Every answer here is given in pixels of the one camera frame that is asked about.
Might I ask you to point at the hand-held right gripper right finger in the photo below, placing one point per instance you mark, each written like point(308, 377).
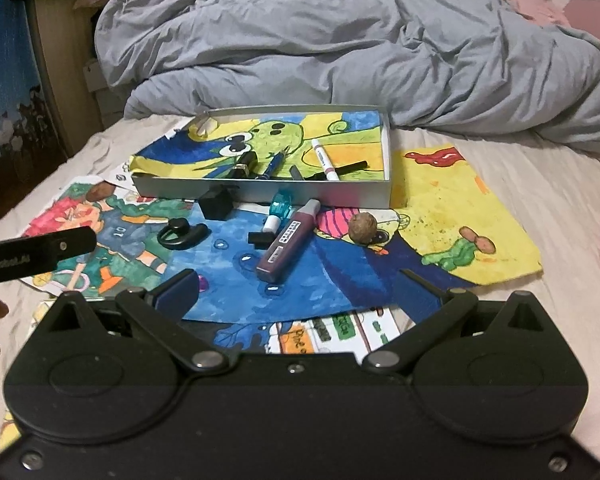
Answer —
point(455, 305)

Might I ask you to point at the black binder clip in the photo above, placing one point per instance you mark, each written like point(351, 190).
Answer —
point(217, 202)

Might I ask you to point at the thick purple marker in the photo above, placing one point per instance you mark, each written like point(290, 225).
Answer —
point(285, 245)

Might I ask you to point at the blue printed curtain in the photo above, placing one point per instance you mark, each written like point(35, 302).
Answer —
point(5, 85)

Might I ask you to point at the blue and yellow fish drawing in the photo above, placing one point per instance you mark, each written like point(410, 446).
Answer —
point(330, 280)

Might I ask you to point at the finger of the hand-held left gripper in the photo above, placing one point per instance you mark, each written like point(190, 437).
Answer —
point(40, 255)

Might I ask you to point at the blue white cap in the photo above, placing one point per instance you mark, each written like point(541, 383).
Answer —
point(280, 207)

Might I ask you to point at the round walnut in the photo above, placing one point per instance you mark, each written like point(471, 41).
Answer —
point(363, 228)

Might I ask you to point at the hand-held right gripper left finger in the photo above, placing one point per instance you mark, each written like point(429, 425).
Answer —
point(180, 290)

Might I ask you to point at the black lipstick tube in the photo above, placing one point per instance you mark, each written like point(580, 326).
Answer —
point(245, 165)

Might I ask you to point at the small black cap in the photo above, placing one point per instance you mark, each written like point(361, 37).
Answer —
point(259, 238)

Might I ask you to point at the drawing with green orange blocks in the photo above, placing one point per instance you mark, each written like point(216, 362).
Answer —
point(330, 332)

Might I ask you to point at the light wooden board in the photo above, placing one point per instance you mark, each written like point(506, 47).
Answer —
point(60, 85)

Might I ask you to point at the black ear hook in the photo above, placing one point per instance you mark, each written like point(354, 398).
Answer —
point(172, 241)

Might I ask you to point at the pink pillow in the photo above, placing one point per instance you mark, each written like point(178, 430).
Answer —
point(595, 20)

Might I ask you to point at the thin black pen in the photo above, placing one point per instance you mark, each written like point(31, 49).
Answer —
point(352, 165)

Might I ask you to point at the grey duvet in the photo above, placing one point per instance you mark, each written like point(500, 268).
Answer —
point(330, 35)

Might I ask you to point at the white nightstand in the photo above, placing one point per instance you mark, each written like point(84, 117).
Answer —
point(92, 77)

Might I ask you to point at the shallow grey box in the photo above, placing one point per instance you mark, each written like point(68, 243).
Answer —
point(330, 195)

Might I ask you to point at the white marker with pink cap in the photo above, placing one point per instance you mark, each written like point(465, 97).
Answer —
point(325, 160)

